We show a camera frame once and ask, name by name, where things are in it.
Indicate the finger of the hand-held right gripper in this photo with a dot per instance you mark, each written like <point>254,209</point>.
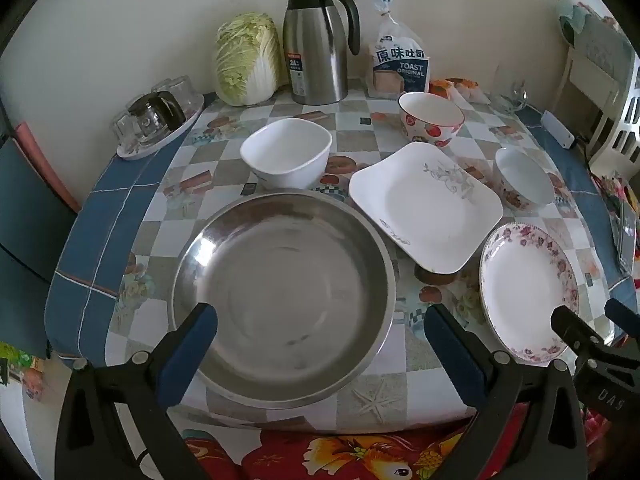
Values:
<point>622,312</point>
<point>572,327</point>

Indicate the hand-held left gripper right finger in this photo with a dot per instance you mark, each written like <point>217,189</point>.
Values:
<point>452,355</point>

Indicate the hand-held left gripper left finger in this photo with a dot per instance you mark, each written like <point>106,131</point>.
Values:
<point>187,355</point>

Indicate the pink floral round plate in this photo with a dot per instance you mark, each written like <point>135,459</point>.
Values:
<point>525,290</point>

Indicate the stainless steel basin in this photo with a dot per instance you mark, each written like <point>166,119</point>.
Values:
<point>285,285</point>

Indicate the white square plate grey print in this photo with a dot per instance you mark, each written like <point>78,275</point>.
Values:
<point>425,210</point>

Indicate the small white floral bowl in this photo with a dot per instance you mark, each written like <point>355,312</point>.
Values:
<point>525,180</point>

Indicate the white square bowl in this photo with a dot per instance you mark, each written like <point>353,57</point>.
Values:
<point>285,155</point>

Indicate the red fruit print bowl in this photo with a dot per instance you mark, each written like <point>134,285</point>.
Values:
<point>430,115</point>

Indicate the colorful clutter pile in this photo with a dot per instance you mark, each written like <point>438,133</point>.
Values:
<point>607,190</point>

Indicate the red floral cloth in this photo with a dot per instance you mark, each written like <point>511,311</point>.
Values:
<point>325,455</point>

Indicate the colorful package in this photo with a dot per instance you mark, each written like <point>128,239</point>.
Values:
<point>22,370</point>

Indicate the white plastic chair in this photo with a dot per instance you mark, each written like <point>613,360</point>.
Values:
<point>585,85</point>
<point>625,120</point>

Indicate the white oval tray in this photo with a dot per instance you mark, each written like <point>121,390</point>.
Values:
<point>165,142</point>

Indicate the small clear glass cup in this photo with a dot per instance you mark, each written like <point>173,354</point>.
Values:
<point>180,91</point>
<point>122,129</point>
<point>158,86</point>

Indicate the clear glass mug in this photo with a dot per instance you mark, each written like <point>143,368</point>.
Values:
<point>510,90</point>

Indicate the orange snack packet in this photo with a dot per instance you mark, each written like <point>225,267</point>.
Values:
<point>470,89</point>
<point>441,87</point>

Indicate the grey patterned cushion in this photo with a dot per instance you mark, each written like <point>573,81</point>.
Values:
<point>602,42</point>

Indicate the sliced toast bread bag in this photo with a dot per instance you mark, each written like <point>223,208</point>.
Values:
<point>400,65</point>

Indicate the green cloth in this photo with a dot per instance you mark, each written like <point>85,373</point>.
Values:
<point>570,17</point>

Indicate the napa cabbage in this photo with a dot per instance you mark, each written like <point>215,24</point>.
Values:
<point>245,55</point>

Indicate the stainless steel thermos jug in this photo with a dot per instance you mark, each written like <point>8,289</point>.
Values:
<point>315,50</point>

